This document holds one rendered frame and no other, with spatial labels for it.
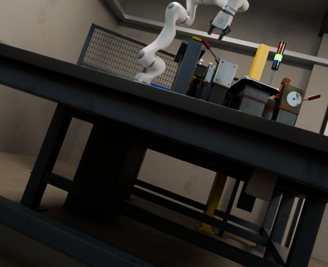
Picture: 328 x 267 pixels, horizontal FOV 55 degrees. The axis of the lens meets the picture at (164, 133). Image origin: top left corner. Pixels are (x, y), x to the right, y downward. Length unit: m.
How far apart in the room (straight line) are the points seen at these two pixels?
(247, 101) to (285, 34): 3.49
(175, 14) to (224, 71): 0.88
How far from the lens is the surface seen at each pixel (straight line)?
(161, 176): 4.56
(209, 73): 1.80
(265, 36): 4.94
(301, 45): 4.92
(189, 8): 2.40
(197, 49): 1.65
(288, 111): 1.63
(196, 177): 4.46
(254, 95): 1.54
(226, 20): 2.08
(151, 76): 2.28
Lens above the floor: 0.52
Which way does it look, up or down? 5 degrees up
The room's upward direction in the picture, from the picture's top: 19 degrees clockwise
